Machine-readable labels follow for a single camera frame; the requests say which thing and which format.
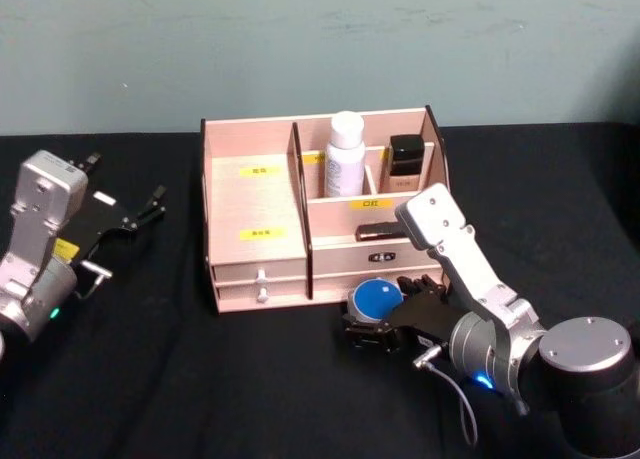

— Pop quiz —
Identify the beige bottle with black cap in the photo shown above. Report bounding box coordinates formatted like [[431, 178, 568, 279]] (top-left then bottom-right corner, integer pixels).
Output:
[[382, 134, 426, 193]]

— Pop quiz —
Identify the left gripper cable with plug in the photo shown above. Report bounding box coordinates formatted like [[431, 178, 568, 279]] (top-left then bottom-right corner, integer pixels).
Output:
[[72, 259, 114, 301]]

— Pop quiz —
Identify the right gripper cable with plug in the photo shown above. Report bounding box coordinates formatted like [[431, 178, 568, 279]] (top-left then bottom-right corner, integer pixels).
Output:
[[412, 344, 480, 448]]

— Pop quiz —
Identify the white plastic bottle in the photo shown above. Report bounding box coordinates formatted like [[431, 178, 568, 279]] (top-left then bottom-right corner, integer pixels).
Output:
[[324, 110, 367, 199]]

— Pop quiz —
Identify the black table cloth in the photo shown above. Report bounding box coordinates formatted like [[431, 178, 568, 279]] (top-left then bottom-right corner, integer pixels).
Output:
[[0, 121, 640, 459]]

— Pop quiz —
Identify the black lipstick tube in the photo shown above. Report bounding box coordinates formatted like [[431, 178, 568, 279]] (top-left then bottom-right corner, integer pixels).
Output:
[[354, 220, 409, 241]]

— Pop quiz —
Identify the gripper cable with plug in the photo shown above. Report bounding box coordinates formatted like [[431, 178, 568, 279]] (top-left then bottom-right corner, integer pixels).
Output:
[[72, 259, 114, 301], [412, 344, 480, 448]]

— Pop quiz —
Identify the small drawer with white knob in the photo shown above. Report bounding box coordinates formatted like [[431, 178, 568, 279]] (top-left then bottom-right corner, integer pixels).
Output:
[[209, 257, 308, 285], [213, 280, 308, 310]]

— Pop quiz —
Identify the pink wooden desk organizer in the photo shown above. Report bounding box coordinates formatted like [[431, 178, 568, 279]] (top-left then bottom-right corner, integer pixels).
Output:
[[199, 104, 447, 314]]

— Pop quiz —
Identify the round blue compact case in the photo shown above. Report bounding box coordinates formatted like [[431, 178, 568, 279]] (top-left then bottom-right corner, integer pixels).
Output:
[[348, 277, 405, 325]]

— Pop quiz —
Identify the wide drawer with black handle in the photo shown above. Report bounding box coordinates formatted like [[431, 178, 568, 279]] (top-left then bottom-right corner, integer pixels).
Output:
[[310, 241, 444, 276]]

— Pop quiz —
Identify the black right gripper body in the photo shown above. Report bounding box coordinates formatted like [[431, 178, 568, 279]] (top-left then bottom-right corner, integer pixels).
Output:
[[385, 291, 471, 353]]

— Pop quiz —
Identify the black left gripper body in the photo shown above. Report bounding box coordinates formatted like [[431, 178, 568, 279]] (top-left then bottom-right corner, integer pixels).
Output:
[[52, 189, 140, 267]]

